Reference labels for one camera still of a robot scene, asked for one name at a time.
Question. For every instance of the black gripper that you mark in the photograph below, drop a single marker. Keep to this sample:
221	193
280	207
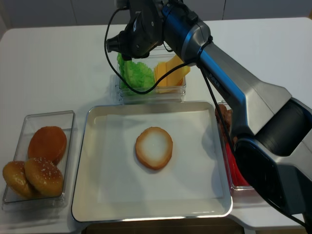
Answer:
142	33

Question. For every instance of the green lettuce leaf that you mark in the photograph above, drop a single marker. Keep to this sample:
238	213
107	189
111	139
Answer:
138	75
123	67

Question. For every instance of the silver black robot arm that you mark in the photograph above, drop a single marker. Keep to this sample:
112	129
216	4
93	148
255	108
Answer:
273	130

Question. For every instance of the green lettuce leaf in container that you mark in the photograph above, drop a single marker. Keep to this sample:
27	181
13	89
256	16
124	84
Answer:
138	75

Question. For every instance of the clear lettuce cheese container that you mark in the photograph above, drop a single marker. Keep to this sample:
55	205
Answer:
125	95

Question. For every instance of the leaning yellow cheese slice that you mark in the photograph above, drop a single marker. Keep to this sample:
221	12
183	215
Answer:
176	77

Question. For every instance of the stacked yellow cheese slices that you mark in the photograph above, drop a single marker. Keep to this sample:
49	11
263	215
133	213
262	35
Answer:
159	71

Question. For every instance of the bottom bun half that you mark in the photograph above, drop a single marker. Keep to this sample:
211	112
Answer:
154	147

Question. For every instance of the white metal tray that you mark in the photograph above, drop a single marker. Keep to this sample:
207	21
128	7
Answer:
85	206

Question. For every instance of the orange bun bottom in container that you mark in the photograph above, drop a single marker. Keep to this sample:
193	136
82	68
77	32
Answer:
49	142

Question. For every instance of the sesame top bun front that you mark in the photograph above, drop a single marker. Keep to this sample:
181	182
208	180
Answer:
44	176

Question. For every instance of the clear bun container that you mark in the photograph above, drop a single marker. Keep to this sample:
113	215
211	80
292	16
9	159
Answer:
65	120

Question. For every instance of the plain top bun left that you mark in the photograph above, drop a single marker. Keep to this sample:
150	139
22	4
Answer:
14	175

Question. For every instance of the red tomato slice leftmost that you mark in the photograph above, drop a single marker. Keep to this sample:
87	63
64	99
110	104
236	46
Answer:
237	178

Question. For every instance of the clear patty tomato container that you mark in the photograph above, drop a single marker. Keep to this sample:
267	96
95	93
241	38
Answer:
227	116

